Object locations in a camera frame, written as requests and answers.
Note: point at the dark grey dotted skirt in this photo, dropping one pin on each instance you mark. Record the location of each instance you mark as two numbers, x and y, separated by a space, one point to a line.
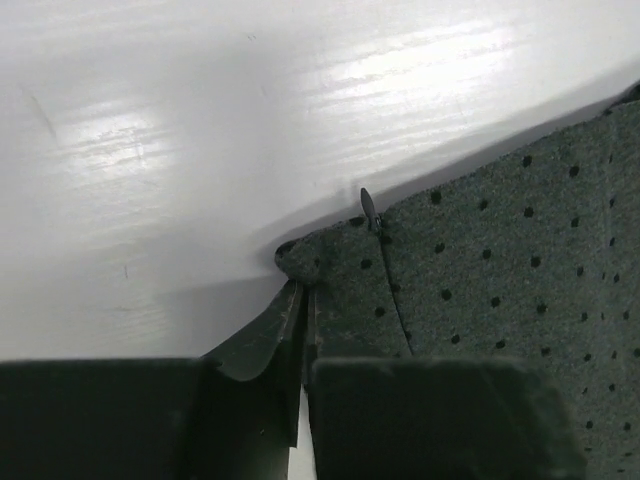
534 255

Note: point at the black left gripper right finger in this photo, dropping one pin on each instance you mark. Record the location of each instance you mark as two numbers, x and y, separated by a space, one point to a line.
430 418

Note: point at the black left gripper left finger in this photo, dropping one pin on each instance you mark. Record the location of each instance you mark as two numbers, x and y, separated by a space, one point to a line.
229 414

